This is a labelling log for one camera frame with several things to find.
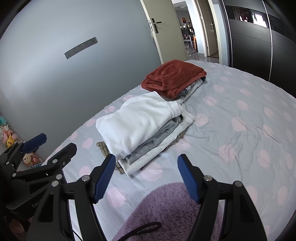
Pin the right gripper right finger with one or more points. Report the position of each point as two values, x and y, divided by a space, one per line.
241 220

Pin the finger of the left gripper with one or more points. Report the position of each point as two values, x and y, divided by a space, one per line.
60 159
34 144

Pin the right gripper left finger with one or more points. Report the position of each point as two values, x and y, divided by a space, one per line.
52 219

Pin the grey folded clothes under red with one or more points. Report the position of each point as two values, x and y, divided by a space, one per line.
188 91

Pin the plush toys on floor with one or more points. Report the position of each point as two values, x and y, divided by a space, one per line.
11 140

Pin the striped folded garment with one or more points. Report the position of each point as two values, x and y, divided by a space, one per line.
105 151

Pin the purple fluffy garment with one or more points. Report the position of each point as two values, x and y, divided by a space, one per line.
170 205

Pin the cream folded garment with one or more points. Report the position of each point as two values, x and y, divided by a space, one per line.
124 168

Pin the white folded sweatshirt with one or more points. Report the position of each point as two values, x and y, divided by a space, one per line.
137 120

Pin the grey folded garment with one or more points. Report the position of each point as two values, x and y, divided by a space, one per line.
155 140

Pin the red fleece folded garment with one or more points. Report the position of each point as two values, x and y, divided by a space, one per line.
172 77

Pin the beige room door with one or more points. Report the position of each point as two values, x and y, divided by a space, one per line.
165 29

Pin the black sliding wardrobe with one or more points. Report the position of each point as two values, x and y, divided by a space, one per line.
261 39

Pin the grey wall switch panel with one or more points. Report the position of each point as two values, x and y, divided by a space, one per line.
80 47

